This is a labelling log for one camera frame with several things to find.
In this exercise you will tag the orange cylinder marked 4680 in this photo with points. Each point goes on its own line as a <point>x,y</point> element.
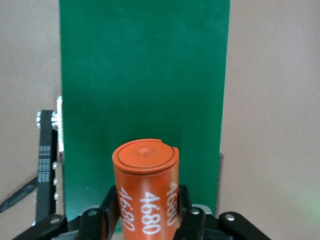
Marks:
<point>147,180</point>

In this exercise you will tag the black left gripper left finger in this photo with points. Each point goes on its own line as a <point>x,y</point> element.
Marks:
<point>95,225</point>

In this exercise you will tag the green belt conveyor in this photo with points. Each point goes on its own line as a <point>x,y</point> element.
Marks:
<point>145,75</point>

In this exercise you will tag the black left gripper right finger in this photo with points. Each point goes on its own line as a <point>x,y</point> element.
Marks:
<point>197,227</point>

